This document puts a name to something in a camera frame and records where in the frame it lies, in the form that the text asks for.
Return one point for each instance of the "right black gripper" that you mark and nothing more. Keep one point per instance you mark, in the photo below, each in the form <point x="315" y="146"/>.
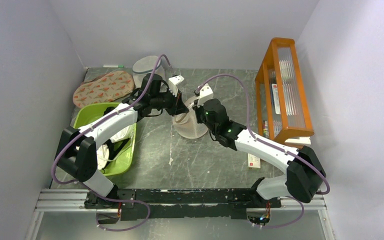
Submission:
<point x="197" y="110"/>

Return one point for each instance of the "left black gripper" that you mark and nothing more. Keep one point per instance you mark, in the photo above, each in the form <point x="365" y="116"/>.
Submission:
<point x="178" y="106"/>

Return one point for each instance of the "beige mesh laundry bag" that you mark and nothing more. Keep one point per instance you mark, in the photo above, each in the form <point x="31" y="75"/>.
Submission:
<point x="186" y="124"/>

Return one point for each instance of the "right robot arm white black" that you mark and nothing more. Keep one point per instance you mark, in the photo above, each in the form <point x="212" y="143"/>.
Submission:
<point x="303" y="173"/>

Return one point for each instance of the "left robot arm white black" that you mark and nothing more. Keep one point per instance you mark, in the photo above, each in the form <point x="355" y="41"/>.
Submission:
<point x="76" y="152"/>

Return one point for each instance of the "white mesh laundry bag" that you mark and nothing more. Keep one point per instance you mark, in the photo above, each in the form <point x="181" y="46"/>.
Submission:
<point x="144" y="66"/>

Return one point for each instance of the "small white red box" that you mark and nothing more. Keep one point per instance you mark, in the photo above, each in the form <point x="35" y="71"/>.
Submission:
<point x="254" y="162"/>

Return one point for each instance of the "orange wooden rack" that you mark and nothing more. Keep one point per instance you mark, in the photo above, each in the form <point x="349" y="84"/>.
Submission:
<point x="282" y="109"/>

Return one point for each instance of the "floral patterned fabric pad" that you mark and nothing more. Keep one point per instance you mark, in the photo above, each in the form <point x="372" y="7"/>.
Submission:
<point x="105" y="88"/>

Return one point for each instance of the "green white marker pen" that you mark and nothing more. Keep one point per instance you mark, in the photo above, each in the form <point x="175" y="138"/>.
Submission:
<point x="113" y="66"/>

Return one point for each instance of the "green plastic basin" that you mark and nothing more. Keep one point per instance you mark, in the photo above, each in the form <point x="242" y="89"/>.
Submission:
<point x="93" y="112"/>

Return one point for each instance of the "white bras in basin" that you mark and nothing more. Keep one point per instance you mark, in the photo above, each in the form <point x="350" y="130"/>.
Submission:
<point x="115" y="156"/>

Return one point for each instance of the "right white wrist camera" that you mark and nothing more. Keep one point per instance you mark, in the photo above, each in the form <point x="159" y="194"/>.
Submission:
<point x="205" y="94"/>

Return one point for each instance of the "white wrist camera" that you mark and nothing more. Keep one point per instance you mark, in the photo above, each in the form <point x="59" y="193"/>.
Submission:
<point x="205" y="94"/>
<point x="174" y="83"/>

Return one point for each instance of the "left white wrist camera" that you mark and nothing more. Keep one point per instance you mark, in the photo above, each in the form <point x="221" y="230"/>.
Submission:
<point x="174" y="83"/>

